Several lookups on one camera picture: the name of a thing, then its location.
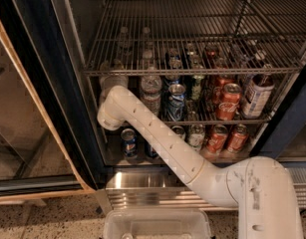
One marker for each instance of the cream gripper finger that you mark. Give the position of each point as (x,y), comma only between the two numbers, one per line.
(104,68)
(119,68)

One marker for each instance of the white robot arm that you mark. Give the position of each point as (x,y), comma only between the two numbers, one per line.
(259,187)

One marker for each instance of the rear left water bottle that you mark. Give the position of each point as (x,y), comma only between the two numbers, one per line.
(125,41)

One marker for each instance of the rear middle water bottle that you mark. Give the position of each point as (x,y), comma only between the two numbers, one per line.
(146,38)

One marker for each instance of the front clear water bottle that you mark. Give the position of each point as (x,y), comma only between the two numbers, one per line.
(150,85)

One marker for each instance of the blue Pepsi can middle shelf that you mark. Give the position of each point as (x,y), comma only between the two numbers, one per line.
(175,102)

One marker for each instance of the green soda can middle shelf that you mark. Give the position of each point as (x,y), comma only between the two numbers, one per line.
(195,87)

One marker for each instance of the glass fridge door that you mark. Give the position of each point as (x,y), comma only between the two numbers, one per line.
(47,140)

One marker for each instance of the stainless fridge base grille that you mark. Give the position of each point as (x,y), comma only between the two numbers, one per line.
(128,190)

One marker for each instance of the white labelled coffee bottle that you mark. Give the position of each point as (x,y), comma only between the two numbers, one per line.
(257,94)

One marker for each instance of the left Pepsi can bottom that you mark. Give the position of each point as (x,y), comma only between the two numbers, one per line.
(129,142)

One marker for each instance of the pepsi can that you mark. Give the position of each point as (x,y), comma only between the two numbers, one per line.
(129,142)
(150,152)

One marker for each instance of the right Pepsi can bottom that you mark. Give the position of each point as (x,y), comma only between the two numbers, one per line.
(150,152)

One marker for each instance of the left white-green can bottom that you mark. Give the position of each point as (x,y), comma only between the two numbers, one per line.
(179,130)

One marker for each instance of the white-green can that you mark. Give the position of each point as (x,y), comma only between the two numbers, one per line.
(179,130)
(196,134)

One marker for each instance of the right white-green can bottom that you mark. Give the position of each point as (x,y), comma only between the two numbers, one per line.
(196,134)

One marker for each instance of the rear red Coca-Cola can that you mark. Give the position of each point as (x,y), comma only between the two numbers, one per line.
(220,81)

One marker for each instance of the red coca-cola can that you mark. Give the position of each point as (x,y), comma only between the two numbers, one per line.
(228,101)
(220,81)

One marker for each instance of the front red Coca-Cola can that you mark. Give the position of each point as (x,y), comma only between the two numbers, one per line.
(228,101)

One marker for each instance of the left red can bottom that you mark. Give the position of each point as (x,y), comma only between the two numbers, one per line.
(217,138)

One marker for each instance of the right red can bottom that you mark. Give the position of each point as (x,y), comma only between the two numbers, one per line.
(237,138)

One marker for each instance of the clear plastic bin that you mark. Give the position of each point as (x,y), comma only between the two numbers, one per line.
(157,224)

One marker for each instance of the upper wire fridge shelf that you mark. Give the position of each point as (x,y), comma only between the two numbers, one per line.
(190,35)

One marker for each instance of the wire fridge shelf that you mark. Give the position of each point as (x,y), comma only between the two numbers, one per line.
(121,105)
(190,35)

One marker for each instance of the middle wire fridge shelf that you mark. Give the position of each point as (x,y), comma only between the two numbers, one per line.
(121,105)

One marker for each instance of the dark blue fridge frame post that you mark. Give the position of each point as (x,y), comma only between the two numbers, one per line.
(287,122)

